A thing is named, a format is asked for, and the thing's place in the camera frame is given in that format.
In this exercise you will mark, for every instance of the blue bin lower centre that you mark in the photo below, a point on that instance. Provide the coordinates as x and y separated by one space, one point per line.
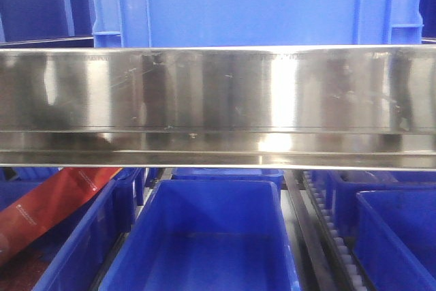
207 235

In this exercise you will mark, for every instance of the large blue crate upper shelf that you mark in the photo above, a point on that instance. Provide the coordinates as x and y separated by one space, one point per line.
190 23

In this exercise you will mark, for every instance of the stainless steel shelf beam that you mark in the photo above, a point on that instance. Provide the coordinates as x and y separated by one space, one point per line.
345 107

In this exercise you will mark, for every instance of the blue bin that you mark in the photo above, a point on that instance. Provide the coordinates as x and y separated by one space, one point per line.
231 179
207 235
396 238
69 255
344 200

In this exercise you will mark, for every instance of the dark blue crate upper left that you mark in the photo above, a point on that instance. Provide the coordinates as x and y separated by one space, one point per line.
25 20

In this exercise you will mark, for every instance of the blue bin behind centre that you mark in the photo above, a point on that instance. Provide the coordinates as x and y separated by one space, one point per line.
231 179

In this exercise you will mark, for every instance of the blue bin lower left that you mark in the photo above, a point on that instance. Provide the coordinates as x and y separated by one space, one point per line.
69 255

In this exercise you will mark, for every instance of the blue bin lower right front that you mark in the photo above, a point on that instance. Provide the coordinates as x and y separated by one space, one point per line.
396 238

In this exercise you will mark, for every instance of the white roller track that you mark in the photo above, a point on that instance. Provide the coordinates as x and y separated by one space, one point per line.
345 268

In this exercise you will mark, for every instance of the red foil package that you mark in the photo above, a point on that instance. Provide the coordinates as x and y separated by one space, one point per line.
47 205

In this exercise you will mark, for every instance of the steel divider rail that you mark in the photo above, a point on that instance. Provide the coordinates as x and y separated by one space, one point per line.
317 257

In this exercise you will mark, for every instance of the blue bin lower right rear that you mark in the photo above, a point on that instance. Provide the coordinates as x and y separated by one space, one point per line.
344 200

